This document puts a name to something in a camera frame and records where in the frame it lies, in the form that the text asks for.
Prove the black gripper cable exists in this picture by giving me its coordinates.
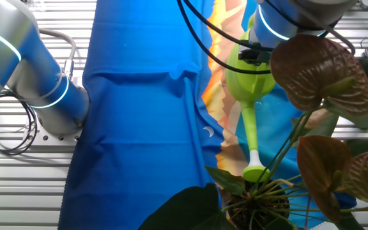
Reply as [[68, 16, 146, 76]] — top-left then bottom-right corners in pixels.
[[183, 0, 276, 52]]

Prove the black cable bundle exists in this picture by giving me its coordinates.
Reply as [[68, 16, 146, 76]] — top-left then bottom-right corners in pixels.
[[0, 91, 40, 157]]

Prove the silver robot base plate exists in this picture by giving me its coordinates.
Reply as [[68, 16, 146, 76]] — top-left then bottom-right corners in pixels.
[[27, 126, 84, 144]]

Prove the blue printed cloth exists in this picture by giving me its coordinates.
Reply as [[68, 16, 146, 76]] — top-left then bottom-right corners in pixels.
[[57, 0, 357, 230]]

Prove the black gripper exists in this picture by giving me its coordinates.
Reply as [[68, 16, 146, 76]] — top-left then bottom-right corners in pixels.
[[237, 47, 272, 66]]

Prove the green plastic watering can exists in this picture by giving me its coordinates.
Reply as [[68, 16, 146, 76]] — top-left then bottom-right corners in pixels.
[[225, 14, 277, 183]]

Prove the potted anthurium plant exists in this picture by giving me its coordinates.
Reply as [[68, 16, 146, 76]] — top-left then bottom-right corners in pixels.
[[137, 33, 368, 230]]

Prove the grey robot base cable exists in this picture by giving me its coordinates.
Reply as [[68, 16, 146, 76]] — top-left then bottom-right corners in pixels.
[[38, 27, 78, 79]]

